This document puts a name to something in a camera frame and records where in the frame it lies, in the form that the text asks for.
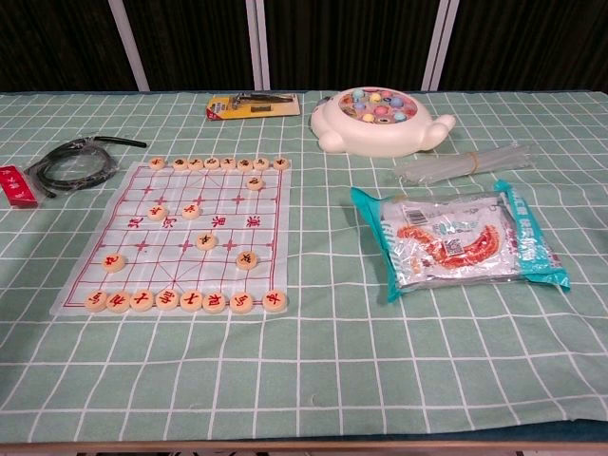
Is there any chinese chess board set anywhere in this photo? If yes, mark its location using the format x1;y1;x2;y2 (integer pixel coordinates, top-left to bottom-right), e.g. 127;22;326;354
49;159;295;318

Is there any white fishing game toy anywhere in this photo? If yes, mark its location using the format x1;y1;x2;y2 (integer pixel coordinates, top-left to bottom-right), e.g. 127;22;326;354
310;85;457;158

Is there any green checked tablecloth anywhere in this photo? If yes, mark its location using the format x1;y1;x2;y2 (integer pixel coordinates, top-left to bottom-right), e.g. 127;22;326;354
0;89;608;446

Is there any yellow tool blister pack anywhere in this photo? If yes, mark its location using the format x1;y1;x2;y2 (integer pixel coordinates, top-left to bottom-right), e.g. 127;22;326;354
205;91;301;123

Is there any teal silver snack bag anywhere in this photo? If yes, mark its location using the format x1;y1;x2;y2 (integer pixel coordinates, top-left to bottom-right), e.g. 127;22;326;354
350;179;571;305

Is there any clear glue stick bundle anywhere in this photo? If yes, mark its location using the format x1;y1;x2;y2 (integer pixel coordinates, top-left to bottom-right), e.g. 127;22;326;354
392;142;533;184

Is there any black slatted screen panel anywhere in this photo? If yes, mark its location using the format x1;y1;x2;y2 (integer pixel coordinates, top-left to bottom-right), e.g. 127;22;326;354
113;0;262;91
427;0;608;92
0;0;143;92
258;0;447;91

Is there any small red box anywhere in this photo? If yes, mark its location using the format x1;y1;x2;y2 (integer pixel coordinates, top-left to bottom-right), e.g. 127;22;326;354
0;164;40;208

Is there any black cable in clear bag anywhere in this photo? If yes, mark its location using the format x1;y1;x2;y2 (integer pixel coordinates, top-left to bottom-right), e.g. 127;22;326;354
23;135;148;200

